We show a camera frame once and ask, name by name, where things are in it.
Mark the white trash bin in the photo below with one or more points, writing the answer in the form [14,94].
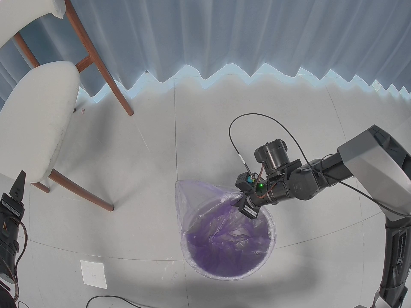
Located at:
[270,223]

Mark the purple plastic bag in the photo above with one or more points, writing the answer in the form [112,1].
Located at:
[224,236]

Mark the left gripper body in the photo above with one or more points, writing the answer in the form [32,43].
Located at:
[11,229]

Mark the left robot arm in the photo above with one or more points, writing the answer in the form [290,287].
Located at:
[4,300]

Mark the blue-grey curtain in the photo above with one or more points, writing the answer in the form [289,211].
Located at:
[224,21]

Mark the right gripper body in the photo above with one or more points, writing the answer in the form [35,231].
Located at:
[266,196]

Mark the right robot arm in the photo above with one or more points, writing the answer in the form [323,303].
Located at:
[375,172]

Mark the white padded wooden chair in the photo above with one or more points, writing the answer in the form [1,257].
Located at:
[35,117]

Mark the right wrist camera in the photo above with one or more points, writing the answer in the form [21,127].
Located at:
[245,181]

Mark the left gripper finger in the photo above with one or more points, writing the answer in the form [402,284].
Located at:
[20,189]

